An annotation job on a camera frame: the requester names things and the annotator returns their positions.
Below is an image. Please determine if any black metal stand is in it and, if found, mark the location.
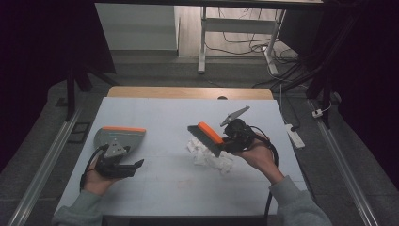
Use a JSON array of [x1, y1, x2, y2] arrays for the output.
[[272, 12, 365, 130], [63, 60, 120, 122]]

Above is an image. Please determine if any person's right hand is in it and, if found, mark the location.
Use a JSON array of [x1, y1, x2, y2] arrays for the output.
[[233, 137, 286, 186]]

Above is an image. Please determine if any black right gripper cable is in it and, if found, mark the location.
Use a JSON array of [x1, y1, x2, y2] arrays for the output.
[[248, 124, 279, 221]]

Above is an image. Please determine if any black rectangular floor frame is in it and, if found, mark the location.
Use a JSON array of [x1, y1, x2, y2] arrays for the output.
[[67, 121, 92, 145]]

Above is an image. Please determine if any grey dustpan with orange edge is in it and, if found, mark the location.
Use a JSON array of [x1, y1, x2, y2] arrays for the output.
[[94, 125, 148, 158]]

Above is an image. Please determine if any heap of white paper scraps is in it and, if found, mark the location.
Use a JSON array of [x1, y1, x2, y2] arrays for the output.
[[186, 137, 235, 176]]

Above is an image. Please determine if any white power strip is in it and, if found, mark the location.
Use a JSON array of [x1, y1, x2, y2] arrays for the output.
[[284, 123, 306, 150]]

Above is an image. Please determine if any white cabinet panel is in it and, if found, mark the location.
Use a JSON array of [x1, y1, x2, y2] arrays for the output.
[[94, 3, 181, 52]]

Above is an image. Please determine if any pale board on table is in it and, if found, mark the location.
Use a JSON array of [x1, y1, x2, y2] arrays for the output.
[[54, 96, 311, 218]]

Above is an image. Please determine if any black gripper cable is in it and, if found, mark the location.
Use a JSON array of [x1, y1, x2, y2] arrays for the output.
[[248, 124, 279, 221], [79, 144, 110, 193]]

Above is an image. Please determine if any wooden table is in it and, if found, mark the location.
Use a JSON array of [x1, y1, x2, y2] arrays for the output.
[[106, 86, 275, 101]]

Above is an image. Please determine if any person's left hand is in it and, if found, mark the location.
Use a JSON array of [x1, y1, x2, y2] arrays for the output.
[[83, 155, 124, 197]]

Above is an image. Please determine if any aluminium floor rail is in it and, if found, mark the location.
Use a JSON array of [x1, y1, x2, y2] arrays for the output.
[[308, 99, 380, 226], [7, 105, 84, 226]]

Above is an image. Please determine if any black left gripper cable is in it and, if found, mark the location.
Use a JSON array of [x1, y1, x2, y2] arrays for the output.
[[79, 144, 110, 193]]

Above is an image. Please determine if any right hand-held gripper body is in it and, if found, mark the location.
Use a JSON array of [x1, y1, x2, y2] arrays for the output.
[[219, 105, 256, 153]]

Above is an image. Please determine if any tangle of black floor cables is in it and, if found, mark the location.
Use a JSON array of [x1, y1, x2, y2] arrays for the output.
[[204, 7, 304, 89]]

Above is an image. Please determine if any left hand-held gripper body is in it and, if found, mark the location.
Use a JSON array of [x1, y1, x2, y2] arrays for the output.
[[94, 140, 138, 180]]

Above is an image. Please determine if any orange-handled grey brush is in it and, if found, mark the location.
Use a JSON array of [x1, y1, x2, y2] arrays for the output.
[[186, 121, 226, 159]]

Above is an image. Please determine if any white metal desk frame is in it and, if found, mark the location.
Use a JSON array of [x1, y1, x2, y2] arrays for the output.
[[197, 6, 287, 76]]

